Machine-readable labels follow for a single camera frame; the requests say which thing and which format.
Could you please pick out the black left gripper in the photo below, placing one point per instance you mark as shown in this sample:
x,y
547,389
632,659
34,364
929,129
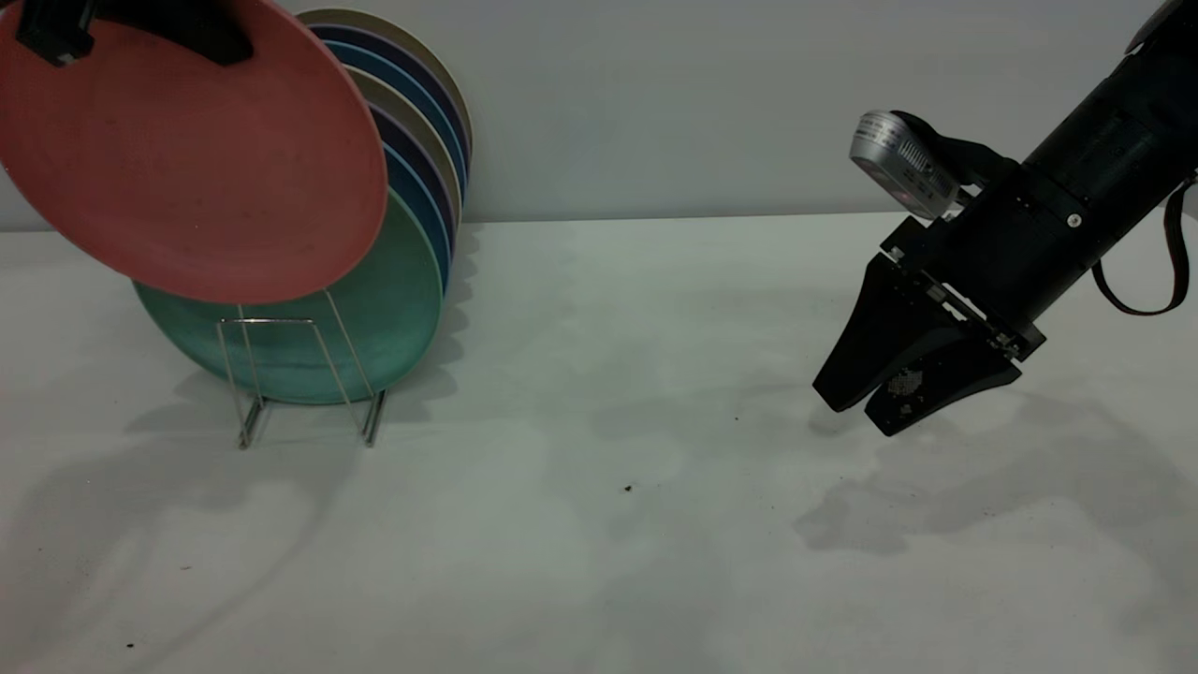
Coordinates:
x,y
56,28

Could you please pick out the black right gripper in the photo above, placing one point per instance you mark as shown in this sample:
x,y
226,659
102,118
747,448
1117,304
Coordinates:
x,y
1011,253

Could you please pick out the pink round plate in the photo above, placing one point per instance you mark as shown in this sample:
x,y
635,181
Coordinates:
x,y
187,168

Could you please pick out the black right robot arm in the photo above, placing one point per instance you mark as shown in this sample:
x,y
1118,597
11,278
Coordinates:
x,y
1123,131

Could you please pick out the blue round plate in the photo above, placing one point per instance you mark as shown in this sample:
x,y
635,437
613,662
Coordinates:
x,y
402,154
424,87

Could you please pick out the beige round plate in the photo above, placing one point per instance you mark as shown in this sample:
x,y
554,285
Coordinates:
x,y
434,52
417,109

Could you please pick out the dark purple round plate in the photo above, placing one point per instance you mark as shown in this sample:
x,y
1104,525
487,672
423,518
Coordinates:
x,y
429,69
411,131

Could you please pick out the green round plate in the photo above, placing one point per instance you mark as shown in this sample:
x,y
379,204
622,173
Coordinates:
x,y
393,318

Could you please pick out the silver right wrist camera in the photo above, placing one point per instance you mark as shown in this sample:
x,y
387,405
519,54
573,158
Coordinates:
x,y
898,159

